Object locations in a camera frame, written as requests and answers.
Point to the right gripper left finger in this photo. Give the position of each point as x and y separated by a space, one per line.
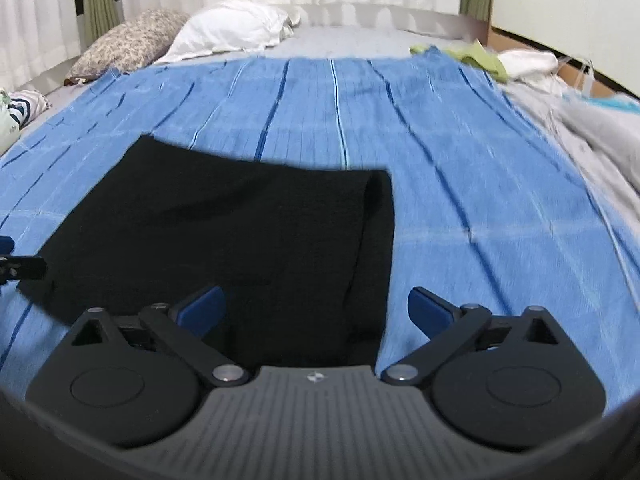
131 380

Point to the grey crumpled garment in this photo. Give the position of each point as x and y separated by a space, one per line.
603 143

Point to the white crumpled cloth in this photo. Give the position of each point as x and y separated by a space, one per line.
520 63

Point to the blue striped towel blanket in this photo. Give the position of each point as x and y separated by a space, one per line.
585 274

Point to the white pillow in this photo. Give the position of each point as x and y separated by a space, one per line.
232 26

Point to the black pants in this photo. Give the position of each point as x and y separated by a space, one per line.
303 256

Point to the light green patterned pillow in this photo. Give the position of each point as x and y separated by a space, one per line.
9 128

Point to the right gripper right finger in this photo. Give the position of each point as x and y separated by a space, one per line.
505 381

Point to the striped navy white cloth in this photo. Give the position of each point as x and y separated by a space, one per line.
27 105

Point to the floral patterned pillow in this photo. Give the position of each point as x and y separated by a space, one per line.
129 46

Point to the green cloth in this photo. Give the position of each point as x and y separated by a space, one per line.
470 57

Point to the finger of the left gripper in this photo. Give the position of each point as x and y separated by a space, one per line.
17 268

